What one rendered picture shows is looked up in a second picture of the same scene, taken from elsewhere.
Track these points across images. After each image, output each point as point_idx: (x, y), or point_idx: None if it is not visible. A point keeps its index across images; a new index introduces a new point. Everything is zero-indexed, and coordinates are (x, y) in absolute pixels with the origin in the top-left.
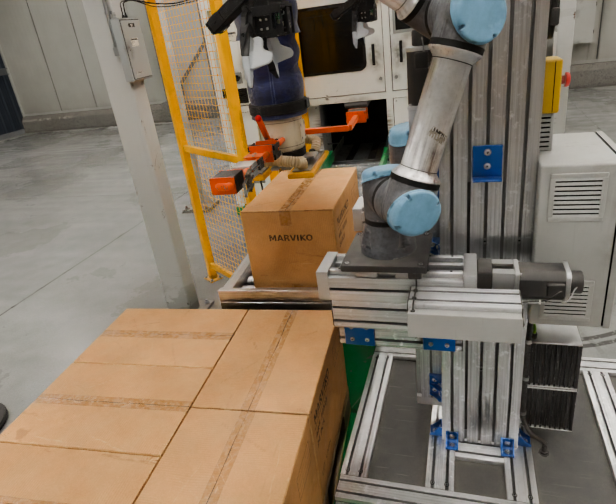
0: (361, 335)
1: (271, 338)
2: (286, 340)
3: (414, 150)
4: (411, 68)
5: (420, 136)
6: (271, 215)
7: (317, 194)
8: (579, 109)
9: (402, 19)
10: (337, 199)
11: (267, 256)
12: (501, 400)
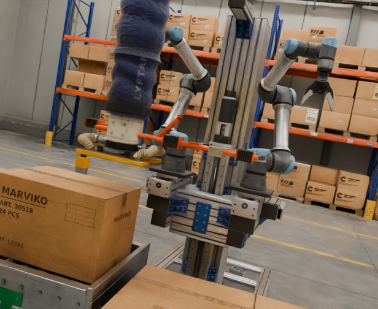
0: (245, 239)
1: (171, 291)
2: (177, 286)
3: (287, 140)
4: (233, 106)
5: (288, 135)
6: (119, 198)
7: (101, 182)
8: None
9: (270, 91)
10: (123, 183)
11: (108, 239)
12: (224, 265)
